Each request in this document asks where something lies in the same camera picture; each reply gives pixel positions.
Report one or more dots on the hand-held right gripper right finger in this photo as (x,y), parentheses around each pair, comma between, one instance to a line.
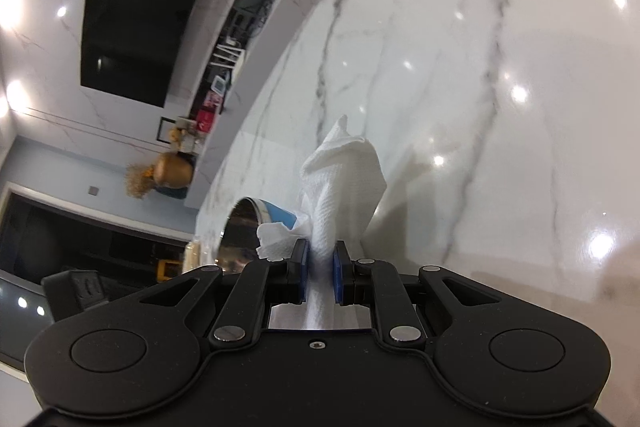
(340,272)

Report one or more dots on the pink box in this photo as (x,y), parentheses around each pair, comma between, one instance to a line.
(215,99)

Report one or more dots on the gold vase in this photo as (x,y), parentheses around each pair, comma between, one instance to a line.
(175,169)

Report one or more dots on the black picture frame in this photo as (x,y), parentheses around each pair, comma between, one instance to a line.
(164,129)

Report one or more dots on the black chair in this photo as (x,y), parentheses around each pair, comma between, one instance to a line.
(75,294)

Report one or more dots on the blue steel-lined bowl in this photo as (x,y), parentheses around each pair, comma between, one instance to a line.
(280,212)

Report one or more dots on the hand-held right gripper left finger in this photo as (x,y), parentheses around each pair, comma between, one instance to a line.
(300,269)

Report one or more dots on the grey wall switch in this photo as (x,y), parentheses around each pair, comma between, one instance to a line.
(93,190)

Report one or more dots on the white paper towel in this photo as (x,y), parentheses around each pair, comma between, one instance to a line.
(340,187)

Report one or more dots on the teddy bear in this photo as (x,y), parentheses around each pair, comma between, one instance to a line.
(180,137)

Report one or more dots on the red box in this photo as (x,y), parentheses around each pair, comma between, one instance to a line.
(205,121)

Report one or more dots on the dried flower bunch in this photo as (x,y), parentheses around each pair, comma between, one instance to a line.
(139,182)

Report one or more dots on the white router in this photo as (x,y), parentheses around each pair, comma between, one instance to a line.
(227,57)

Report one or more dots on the white marble television console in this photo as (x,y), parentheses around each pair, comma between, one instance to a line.
(250,107)

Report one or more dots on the clear plastic bag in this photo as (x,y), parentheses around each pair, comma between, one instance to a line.
(200,252)

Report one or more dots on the black wall television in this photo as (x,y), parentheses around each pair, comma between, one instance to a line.
(150,17)

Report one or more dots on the white display device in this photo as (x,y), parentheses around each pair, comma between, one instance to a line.
(220,83)

